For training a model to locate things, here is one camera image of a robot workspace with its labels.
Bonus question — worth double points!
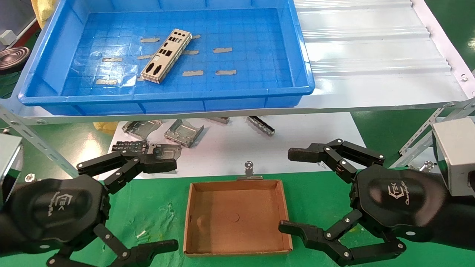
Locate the shallow brown cardboard box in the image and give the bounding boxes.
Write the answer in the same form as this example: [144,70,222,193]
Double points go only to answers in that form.
[184,179,293,257]

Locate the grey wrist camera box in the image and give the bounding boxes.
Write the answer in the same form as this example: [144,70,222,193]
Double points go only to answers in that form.
[432,117,475,197]
[0,133,23,210]

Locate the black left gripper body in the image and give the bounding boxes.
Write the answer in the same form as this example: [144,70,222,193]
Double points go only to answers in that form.
[7,174,111,253]

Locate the black round ribbed disc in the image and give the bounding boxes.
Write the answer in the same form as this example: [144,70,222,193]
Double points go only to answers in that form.
[0,46,31,73]

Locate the white metal shelf deck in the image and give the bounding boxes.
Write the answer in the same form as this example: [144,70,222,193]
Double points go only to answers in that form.
[0,0,475,125]

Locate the green table cloth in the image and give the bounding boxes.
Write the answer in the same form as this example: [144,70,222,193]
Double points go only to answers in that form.
[0,169,475,267]

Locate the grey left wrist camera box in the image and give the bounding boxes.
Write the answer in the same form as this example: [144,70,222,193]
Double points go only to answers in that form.
[0,133,23,210]

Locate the perforated grey shelf post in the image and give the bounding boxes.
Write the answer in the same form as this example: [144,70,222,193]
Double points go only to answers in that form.
[0,106,80,178]
[392,98,475,169]

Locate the flat grey embossed metal plate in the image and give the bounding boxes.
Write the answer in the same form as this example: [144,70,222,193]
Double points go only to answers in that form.
[148,144,182,174]

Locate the black comb shaped part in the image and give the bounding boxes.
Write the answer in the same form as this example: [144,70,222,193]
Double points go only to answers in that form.
[111,140,149,153]

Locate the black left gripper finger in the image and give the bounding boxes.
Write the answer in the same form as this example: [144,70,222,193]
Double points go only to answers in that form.
[77,151,177,194]
[46,224,179,267]

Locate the silver sheet metal bracket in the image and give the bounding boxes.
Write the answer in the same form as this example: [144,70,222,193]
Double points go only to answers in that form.
[164,119,204,148]
[122,119,163,141]

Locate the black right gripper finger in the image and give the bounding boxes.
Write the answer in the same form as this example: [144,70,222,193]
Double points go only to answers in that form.
[288,139,385,184]
[278,209,407,267]

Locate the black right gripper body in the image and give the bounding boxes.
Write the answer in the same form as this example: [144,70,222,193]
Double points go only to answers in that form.
[349,164,448,242]

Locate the yellow plastic bag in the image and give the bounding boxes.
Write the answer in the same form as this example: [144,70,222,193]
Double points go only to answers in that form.
[32,0,58,28]
[93,122,119,134]

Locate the silver rail with black inside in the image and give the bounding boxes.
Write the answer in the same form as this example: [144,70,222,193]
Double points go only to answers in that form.
[247,116,275,136]

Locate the blue plastic tray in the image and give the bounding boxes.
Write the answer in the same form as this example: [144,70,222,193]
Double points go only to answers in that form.
[18,0,316,116]

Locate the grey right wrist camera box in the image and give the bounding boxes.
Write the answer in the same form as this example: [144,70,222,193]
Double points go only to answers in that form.
[432,117,475,197]

